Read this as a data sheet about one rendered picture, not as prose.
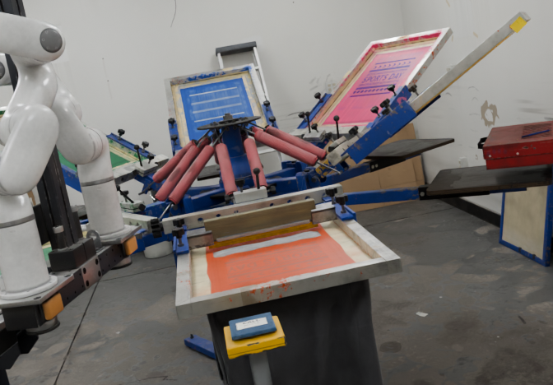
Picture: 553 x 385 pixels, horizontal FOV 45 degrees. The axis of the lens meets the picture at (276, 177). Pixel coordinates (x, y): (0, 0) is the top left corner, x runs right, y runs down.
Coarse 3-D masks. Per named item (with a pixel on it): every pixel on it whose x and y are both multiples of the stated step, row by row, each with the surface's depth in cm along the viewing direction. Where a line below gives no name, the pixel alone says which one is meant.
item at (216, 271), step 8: (256, 240) 227; (264, 240) 225; (208, 248) 228; (216, 248) 226; (224, 248) 224; (264, 248) 215; (208, 256) 218; (224, 256) 215; (232, 256) 213; (208, 264) 209; (216, 264) 207; (224, 264) 206; (208, 272) 200; (216, 272) 199; (224, 272) 197; (216, 280) 191; (224, 280) 190; (256, 280) 185; (264, 280) 184; (272, 280) 183; (216, 288) 184; (224, 288) 183; (232, 288) 182
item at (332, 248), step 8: (296, 232) 228; (320, 232) 223; (296, 240) 218; (304, 240) 216; (312, 240) 215; (320, 240) 213; (328, 240) 211; (272, 248) 213; (328, 248) 202; (336, 248) 201; (328, 256) 195; (336, 256) 194; (344, 256) 192; (328, 264) 187; (336, 264) 186; (344, 264) 185; (296, 272) 185; (304, 272) 184
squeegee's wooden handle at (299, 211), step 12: (288, 204) 226; (300, 204) 226; (312, 204) 226; (228, 216) 223; (240, 216) 223; (252, 216) 224; (264, 216) 225; (276, 216) 225; (288, 216) 226; (300, 216) 226; (216, 228) 223; (228, 228) 223; (240, 228) 224; (252, 228) 225; (264, 228) 225
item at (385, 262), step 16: (352, 224) 212; (368, 240) 191; (384, 256) 175; (320, 272) 171; (336, 272) 169; (352, 272) 170; (368, 272) 170; (384, 272) 171; (176, 288) 179; (192, 288) 188; (240, 288) 169; (256, 288) 167; (272, 288) 168; (288, 288) 168; (304, 288) 169; (320, 288) 169; (176, 304) 166; (192, 304) 165; (208, 304) 166; (224, 304) 167; (240, 304) 167
